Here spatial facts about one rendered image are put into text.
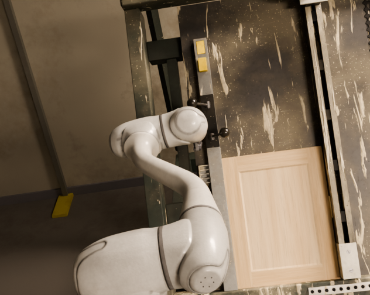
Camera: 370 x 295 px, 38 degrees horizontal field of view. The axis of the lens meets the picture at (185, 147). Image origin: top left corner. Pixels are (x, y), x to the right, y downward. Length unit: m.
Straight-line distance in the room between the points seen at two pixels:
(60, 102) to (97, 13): 0.77
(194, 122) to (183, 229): 0.48
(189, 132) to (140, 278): 0.55
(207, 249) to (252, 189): 1.00
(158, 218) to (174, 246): 0.96
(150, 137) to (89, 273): 0.54
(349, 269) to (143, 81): 1.01
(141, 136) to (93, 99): 2.75
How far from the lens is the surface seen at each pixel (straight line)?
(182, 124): 1.51
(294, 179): 2.05
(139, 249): 1.09
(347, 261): 2.04
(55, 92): 4.30
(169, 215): 2.11
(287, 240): 2.06
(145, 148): 1.50
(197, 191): 1.24
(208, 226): 1.11
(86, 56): 4.16
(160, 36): 2.77
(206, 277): 1.06
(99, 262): 1.11
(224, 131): 1.91
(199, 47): 2.09
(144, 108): 2.06
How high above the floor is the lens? 2.29
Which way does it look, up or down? 27 degrees down
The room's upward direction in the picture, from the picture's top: 10 degrees counter-clockwise
